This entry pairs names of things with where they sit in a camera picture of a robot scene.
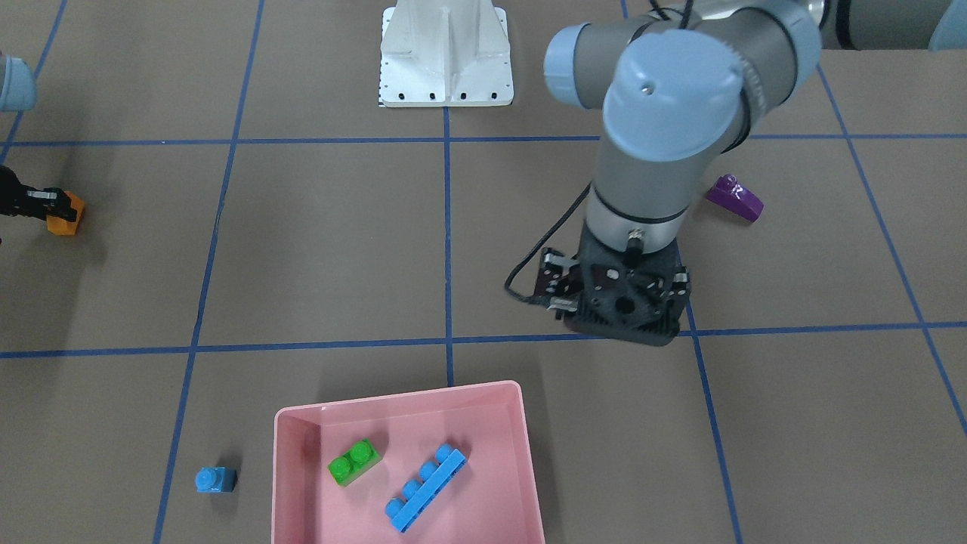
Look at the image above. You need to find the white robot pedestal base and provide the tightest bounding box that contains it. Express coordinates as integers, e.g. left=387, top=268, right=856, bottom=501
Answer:
left=378, top=1, right=514, bottom=108

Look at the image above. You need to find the orange sloped block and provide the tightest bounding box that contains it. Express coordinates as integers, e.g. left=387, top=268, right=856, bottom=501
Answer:
left=45, top=190, right=86, bottom=236

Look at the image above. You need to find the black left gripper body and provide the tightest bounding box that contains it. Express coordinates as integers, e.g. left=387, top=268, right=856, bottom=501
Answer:
left=535, top=228, right=691, bottom=347

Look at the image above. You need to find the purple sloped block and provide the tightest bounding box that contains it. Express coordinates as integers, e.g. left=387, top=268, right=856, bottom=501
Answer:
left=705, top=175, right=765, bottom=223

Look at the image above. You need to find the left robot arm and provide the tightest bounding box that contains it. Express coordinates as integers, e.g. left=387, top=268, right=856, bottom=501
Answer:
left=527, top=1, right=965, bottom=345

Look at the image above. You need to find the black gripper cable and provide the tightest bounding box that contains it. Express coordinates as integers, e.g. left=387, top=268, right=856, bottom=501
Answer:
left=504, top=181, right=592, bottom=304

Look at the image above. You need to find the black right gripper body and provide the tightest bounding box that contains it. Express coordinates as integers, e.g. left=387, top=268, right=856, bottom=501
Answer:
left=1, top=165, right=30, bottom=217

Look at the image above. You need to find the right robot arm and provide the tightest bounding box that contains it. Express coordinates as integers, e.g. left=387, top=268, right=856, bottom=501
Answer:
left=1, top=53, right=82, bottom=224

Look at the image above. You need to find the long blue four-stud block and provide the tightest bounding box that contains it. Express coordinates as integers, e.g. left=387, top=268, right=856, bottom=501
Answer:
left=385, top=442, right=468, bottom=533

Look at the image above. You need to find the small blue single-stud block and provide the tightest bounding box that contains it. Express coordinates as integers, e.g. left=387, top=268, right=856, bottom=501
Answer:
left=194, top=467, right=237, bottom=493

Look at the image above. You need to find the pink plastic box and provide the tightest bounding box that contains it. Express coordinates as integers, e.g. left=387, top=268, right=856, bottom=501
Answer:
left=270, top=380, right=545, bottom=543

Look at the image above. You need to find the green two-stud block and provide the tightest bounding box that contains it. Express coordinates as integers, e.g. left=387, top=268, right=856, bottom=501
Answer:
left=327, top=440, right=382, bottom=487

